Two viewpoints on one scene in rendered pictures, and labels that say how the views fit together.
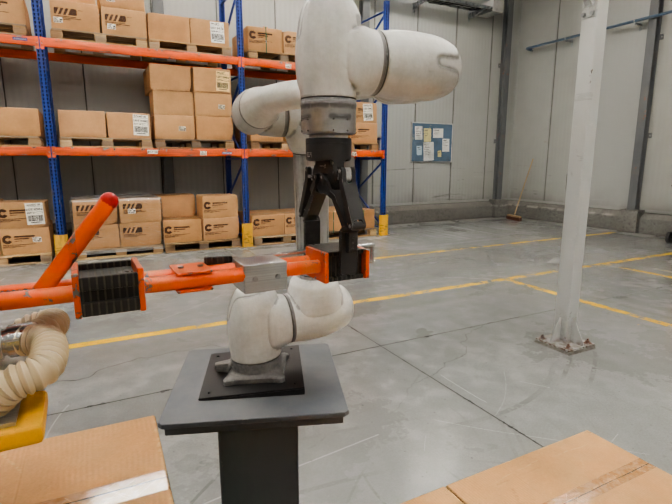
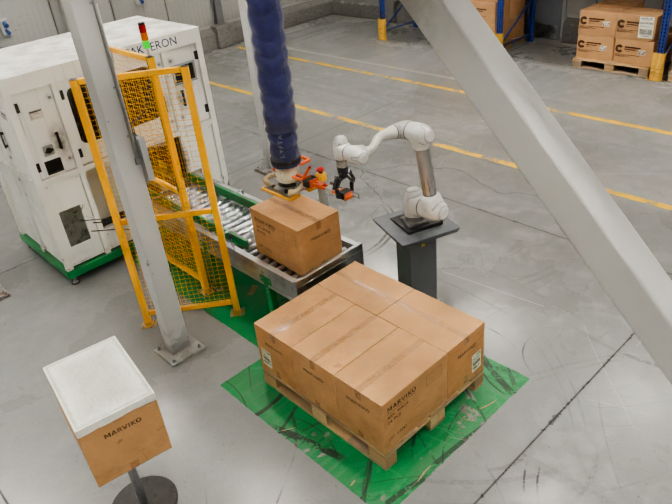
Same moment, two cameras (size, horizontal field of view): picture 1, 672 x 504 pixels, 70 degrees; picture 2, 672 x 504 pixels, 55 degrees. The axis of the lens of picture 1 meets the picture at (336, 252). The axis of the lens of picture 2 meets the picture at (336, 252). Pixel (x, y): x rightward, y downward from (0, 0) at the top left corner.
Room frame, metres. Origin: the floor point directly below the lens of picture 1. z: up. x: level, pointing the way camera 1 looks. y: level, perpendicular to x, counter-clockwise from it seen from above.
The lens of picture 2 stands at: (-0.20, -3.81, 3.21)
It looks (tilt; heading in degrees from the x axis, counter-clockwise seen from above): 32 degrees down; 77
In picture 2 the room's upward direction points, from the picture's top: 6 degrees counter-clockwise
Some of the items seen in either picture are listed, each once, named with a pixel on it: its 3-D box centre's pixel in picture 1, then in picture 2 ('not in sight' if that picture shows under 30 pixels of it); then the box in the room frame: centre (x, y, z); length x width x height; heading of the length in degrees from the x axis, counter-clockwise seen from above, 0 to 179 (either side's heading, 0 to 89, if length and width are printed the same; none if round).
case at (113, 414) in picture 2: not in sight; (107, 407); (-0.89, -1.01, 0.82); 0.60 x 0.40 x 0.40; 109
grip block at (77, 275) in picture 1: (108, 286); (310, 181); (0.63, 0.31, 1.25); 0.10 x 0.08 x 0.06; 28
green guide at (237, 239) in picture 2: not in sight; (190, 217); (-0.27, 1.44, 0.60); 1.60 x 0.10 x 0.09; 117
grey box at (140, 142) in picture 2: not in sight; (140, 156); (-0.48, 0.45, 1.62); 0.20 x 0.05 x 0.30; 117
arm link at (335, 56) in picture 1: (336, 49); (341, 147); (0.80, 0.00, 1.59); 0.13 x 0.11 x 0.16; 112
